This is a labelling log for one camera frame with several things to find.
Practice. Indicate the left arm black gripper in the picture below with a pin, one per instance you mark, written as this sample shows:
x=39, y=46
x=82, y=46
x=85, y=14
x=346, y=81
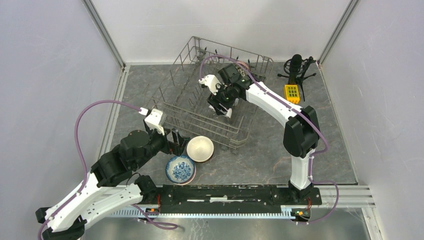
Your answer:
x=178, y=145

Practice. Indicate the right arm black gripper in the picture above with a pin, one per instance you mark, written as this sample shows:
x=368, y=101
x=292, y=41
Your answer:
x=215, y=100

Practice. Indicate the floral brown patterned bowl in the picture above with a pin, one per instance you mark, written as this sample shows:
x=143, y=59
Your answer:
x=242, y=67

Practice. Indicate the white bowl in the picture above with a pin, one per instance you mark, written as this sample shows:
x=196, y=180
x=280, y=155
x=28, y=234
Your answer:
x=228, y=113
x=200, y=149

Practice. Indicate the grey wire dish rack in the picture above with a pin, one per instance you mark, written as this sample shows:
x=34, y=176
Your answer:
x=198, y=93

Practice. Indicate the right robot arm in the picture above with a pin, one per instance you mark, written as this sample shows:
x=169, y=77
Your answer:
x=300, y=124

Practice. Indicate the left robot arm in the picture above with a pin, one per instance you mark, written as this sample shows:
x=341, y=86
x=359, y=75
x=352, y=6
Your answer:
x=68, y=219

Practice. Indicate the blue floral bowl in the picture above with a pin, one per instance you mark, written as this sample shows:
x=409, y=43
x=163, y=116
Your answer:
x=178, y=161

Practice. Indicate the yellow block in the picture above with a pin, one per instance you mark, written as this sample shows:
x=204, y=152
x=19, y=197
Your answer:
x=291, y=93

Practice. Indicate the black microphone on tripod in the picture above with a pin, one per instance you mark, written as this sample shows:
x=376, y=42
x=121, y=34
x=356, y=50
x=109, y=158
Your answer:
x=296, y=68

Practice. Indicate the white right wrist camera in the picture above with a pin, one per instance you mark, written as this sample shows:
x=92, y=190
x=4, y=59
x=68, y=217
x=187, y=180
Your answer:
x=211, y=82

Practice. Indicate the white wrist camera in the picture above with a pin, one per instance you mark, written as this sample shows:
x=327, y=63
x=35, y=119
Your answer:
x=211, y=82
x=153, y=120

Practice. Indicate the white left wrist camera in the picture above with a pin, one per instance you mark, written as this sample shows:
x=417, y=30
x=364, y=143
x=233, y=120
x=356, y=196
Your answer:
x=153, y=120

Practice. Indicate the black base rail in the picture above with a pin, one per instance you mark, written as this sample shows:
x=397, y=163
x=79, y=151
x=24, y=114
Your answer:
x=234, y=199

